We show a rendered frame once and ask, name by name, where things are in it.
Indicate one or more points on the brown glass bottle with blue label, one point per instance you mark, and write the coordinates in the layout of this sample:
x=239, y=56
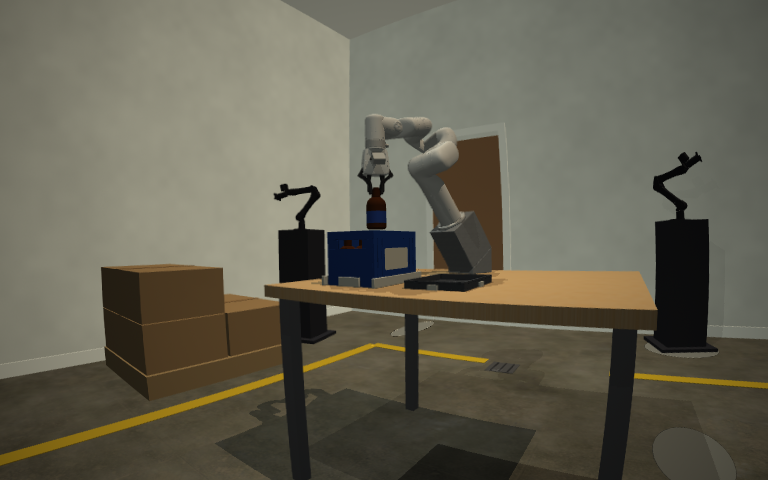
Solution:
x=376, y=211

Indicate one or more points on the blue crate with cross dividers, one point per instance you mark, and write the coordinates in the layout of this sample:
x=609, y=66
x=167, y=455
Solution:
x=383, y=253

